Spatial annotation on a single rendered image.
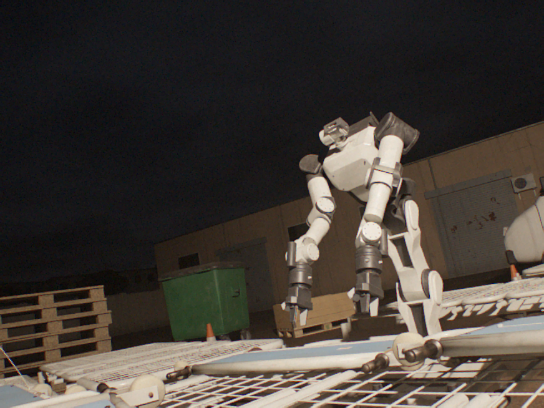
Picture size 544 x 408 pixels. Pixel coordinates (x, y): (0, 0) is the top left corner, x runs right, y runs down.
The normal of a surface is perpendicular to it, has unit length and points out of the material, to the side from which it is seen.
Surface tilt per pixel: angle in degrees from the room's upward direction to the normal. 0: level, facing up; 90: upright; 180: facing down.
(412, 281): 93
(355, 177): 133
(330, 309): 90
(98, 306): 90
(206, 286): 94
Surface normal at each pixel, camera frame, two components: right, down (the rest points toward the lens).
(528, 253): -0.64, 0.08
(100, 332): 0.59, -0.26
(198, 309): -0.44, -0.03
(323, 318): 0.36, -0.25
